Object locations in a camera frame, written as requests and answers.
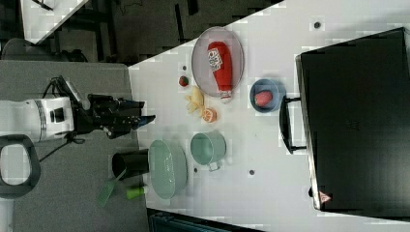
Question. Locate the green cup with handle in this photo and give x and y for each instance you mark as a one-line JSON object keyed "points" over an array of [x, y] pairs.
{"points": [[208, 148]]}

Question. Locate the black toaster oven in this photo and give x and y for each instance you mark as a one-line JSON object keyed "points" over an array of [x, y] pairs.
{"points": [[356, 112]]}

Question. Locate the orange half slice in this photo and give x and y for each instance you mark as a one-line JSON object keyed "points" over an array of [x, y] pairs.
{"points": [[209, 115]]}

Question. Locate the green spatula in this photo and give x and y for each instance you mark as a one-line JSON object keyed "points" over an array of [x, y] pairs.
{"points": [[108, 188]]}

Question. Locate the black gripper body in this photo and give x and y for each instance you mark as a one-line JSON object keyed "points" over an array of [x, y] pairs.
{"points": [[104, 113]]}

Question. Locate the red strawberry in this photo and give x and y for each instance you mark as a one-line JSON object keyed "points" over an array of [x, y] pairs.
{"points": [[183, 81]]}

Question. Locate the grey round plate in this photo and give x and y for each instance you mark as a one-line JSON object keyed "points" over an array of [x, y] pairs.
{"points": [[201, 69]]}

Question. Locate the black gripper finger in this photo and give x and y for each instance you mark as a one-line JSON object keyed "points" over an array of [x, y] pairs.
{"points": [[136, 122], [127, 104]]}

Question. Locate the pink fruit in bowl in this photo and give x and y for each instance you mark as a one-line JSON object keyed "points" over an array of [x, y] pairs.
{"points": [[263, 98]]}

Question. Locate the black cylinder holder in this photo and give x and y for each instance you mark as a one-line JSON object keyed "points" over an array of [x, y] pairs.
{"points": [[135, 163]]}

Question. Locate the green colander basket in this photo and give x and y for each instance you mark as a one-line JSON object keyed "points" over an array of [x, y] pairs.
{"points": [[168, 168]]}

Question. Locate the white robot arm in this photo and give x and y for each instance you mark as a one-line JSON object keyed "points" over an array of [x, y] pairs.
{"points": [[26, 123]]}

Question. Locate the red ketchup bottle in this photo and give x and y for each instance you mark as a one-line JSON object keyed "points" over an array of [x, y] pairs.
{"points": [[219, 58]]}

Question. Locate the blue bowl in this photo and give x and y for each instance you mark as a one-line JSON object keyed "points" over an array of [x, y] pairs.
{"points": [[278, 92]]}

